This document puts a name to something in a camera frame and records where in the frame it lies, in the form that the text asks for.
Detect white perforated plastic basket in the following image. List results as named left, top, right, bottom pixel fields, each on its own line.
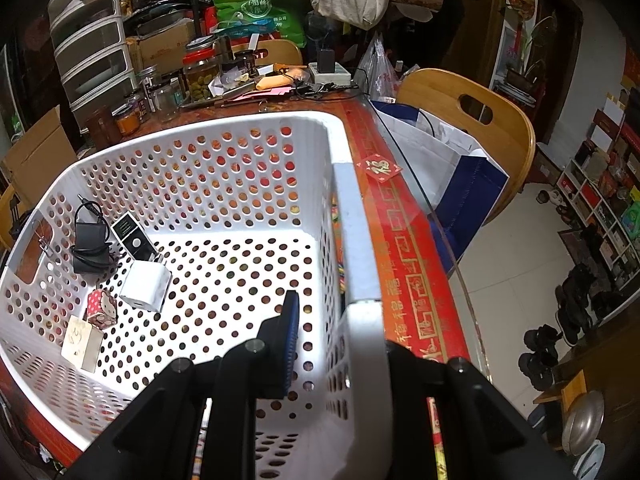
left=0, top=109, right=394, bottom=480

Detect black shoes on floor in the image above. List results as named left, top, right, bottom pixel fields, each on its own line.
left=518, top=324, right=562, bottom=392

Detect metal pot lid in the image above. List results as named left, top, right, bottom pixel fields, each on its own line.
left=562, top=390, right=605, bottom=456

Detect small beige box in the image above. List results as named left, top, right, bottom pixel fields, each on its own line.
left=61, top=315, right=103, bottom=373

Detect red hello kitty box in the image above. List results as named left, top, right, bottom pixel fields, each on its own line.
left=85, top=288, right=117, bottom=330

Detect red patterned tablecloth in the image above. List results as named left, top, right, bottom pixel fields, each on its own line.
left=0, top=90, right=474, bottom=480

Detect white power adapter cube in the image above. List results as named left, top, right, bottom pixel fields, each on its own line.
left=119, top=260, right=171, bottom=313

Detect black rectangular device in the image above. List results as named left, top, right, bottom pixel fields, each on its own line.
left=111, top=212, right=157, bottom=261

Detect white cubby shelf unit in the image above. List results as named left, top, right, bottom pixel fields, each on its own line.
left=555, top=94, right=640, bottom=311

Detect blue and white paper bag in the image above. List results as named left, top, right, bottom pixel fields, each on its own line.
left=372, top=101, right=509, bottom=273

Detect red fu character sticker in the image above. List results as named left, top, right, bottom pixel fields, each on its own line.
left=356, top=153, right=401, bottom=183

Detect brown cardboard box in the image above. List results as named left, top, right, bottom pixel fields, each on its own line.
left=1, top=106, right=77, bottom=206

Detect small jar orange contents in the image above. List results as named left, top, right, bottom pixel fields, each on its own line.
left=112, top=104, right=140, bottom=136

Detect glass jar with red lid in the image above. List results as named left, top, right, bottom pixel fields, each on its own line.
left=182, top=48, right=219, bottom=102

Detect clear plastic bag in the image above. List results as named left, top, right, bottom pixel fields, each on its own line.
left=354, top=34, right=399, bottom=103

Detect white power strip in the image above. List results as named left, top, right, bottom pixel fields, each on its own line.
left=308, top=62, right=352, bottom=88

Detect white plastic drawer tower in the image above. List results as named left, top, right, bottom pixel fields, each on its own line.
left=48, top=0, right=138, bottom=126

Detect green shopping bag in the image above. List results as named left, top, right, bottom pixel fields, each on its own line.
left=213, top=0, right=307, bottom=48

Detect black charger with cable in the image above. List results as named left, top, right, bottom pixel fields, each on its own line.
left=70, top=195, right=115, bottom=274

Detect wooden chair with handle hole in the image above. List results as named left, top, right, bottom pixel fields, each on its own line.
left=396, top=68, right=536, bottom=221

